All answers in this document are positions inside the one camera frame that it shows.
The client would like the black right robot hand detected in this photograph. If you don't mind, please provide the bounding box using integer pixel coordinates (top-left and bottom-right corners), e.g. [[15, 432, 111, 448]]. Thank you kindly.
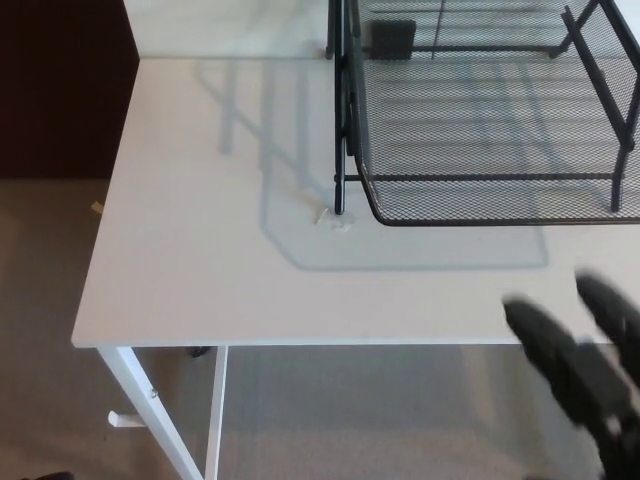
[[501, 271, 640, 480]]

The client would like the white table leg frame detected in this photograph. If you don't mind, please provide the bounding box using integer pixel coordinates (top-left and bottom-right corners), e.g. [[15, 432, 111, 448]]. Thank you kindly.
[[96, 344, 231, 480]]

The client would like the black wire mesh basket rack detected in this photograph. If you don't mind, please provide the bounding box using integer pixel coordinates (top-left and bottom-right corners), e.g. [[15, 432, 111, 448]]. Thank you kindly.
[[324, 0, 640, 217]]

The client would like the black mesh file tray layer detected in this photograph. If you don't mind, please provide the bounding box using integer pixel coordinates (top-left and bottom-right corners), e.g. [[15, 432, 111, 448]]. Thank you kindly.
[[344, 0, 640, 227]]

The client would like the black rectangular plate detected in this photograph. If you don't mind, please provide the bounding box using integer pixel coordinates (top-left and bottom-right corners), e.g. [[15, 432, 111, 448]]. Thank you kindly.
[[371, 19, 417, 61]]

